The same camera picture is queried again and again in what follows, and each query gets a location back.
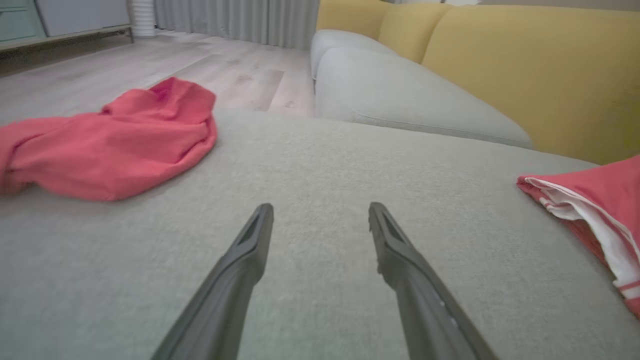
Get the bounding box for white wooden media cabinet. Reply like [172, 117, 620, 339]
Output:
[0, 0, 134, 54]

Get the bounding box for large grey sofa chaise cushion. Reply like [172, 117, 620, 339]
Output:
[0, 109, 640, 360]

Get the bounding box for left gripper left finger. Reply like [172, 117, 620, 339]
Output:
[152, 202, 275, 360]

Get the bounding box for white ribbed cylinder appliance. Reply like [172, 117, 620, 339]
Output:
[130, 0, 157, 39]

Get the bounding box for wide yellow sofa back cushion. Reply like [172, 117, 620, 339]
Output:
[421, 4, 640, 166]

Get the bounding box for red basketball jersey black numbers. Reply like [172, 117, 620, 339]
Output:
[516, 155, 640, 319]

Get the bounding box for grey sofa seat cushion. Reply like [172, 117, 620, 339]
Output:
[315, 46, 535, 150]
[310, 29, 399, 81]

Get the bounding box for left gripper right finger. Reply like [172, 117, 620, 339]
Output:
[369, 202, 501, 360]

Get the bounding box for red shorts white stripe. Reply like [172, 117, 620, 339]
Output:
[0, 76, 219, 202]

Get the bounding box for grey pleated curtain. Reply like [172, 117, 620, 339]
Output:
[154, 0, 321, 51]

